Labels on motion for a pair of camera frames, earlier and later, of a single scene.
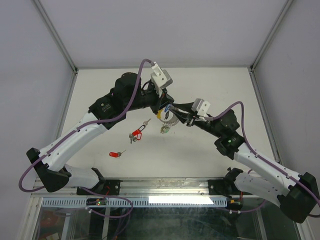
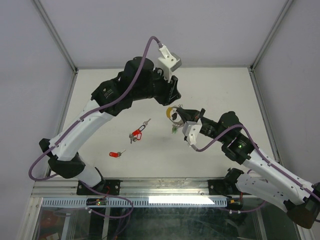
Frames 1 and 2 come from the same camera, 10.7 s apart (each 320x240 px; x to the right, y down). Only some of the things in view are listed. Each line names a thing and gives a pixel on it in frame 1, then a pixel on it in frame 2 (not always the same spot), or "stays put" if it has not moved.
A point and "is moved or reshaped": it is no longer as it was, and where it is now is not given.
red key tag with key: x=116 y=154 stays put
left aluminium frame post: x=56 y=35 stays put
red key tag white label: x=139 y=136 stays put
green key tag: x=164 y=129 -> x=174 y=130
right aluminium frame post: x=287 y=6 stays put
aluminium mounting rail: x=141 y=187 stays put
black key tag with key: x=167 y=115 -> x=174 y=116
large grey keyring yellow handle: x=175 y=120 is moved or reshaped
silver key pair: x=131 y=136 stays put
